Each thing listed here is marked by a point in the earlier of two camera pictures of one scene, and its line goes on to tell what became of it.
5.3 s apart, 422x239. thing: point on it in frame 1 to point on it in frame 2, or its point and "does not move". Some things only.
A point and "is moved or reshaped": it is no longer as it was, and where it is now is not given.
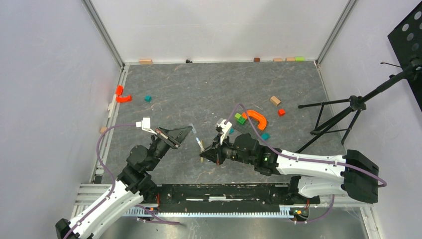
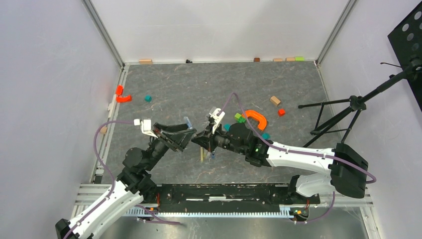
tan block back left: [145, 61] does not move
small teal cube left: [148, 98] does not move
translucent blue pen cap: [193, 129] is moved or reshaped
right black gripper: [215, 154] to [208, 142]
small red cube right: [281, 112] does not move
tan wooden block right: [274, 100] does not move
